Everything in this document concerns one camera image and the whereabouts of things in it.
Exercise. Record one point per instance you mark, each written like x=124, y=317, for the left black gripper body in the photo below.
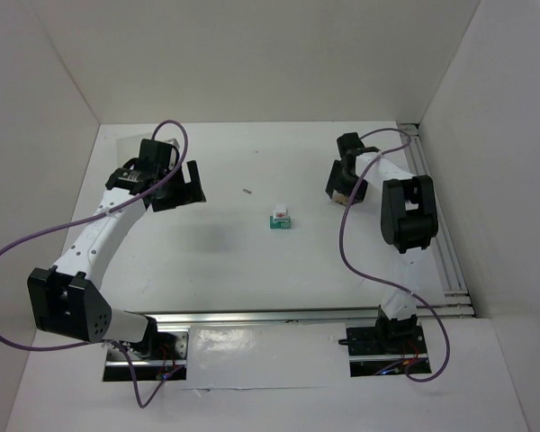
x=180, y=192

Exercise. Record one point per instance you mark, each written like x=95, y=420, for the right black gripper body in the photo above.
x=345, y=185

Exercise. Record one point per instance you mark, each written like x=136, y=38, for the white perforated box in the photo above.
x=129, y=147

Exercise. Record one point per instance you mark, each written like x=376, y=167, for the white block red mark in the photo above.
x=280, y=208

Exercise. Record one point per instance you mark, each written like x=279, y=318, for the light green G block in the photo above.
x=286, y=224

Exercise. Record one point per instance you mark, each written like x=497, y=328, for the dark green H block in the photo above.
x=275, y=224

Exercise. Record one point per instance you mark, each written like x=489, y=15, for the beige wood block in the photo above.
x=339, y=198

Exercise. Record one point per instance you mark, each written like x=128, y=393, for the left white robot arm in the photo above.
x=66, y=298

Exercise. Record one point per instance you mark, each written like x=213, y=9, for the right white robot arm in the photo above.
x=408, y=223

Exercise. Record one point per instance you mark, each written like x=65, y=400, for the front aluminium rail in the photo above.
x=263, y=317

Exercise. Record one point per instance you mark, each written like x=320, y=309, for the aluminium rail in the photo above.
x=263, y=317
x=441, y=280

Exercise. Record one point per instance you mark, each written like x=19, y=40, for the right side aluminium rail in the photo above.
x=441, y=280

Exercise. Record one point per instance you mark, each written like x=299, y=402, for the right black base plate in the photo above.
x=370, y=356

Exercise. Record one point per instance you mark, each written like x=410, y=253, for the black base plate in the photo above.
x=370, y=356
x=167, y=359

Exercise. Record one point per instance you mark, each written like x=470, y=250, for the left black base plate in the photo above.
x=167, y=359

